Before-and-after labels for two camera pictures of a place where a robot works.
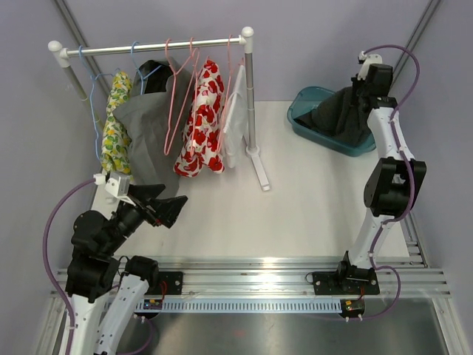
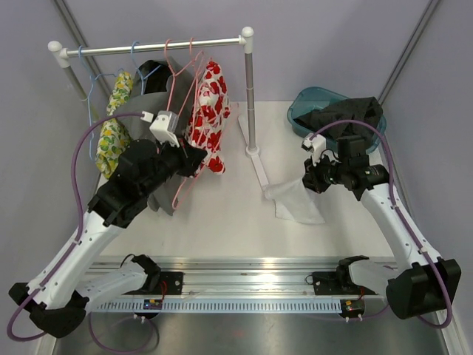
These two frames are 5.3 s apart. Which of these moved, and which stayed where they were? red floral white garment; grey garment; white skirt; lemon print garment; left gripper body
Moved: left gripper body; white skirt
Stayed: lemon print garment; grey garment; red floral white garment
